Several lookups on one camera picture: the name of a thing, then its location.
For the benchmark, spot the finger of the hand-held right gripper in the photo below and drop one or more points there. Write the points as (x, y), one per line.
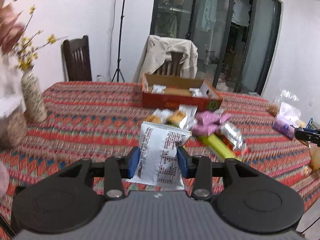
(308, 135)

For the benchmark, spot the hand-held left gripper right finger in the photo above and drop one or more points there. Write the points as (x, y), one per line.
(181, 163)

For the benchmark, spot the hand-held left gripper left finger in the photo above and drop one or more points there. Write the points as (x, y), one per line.
(133, 162)

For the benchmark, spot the white printed snack packet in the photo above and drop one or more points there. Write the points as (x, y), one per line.
(157, 150)

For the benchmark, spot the pink snack packet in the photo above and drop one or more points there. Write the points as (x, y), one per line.
(215, 117)
(202, 128)

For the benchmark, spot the long green snack packet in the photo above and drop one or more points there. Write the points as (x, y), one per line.
(220, 146)

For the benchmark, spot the red cardboard box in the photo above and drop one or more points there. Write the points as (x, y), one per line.
(175, 102)

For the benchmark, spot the orange snack bag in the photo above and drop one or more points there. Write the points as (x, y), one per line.
(315, 158)

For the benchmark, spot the purple tissue pack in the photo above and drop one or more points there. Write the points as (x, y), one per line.
(285, 125)

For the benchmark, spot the golden biscuit packet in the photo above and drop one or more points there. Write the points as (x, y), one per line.
(177, 118)
(156, 117)

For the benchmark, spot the small white snack packet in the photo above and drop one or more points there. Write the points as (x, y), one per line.
(188, 109)

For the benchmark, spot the red and silver snack packet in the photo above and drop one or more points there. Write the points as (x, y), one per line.
(232, 137)

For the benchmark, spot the red patterned tablecloth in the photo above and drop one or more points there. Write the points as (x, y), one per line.
(87, 120)

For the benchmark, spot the silver white snack packet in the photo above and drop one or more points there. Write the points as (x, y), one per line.
(196, 92)
(158, 89)

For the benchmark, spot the wooden chair under jacket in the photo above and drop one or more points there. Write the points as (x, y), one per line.
(172, 63)

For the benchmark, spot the beige jacket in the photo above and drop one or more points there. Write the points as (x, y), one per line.
(155, 55)

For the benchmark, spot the dark wooden chair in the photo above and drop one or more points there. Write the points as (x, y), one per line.
(77, 60)

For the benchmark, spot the floral patterned vase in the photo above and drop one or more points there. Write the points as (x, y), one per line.
(33, 97)

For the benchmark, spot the glass sliding door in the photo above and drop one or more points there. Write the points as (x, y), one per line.
(215, 30)

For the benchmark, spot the black tripod stand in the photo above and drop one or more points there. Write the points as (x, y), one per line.
(121, 17)

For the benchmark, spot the yellow flower branches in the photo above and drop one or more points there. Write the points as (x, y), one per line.
(25, 62)

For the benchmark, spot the pink flowers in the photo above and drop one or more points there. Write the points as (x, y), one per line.
(10, 30)

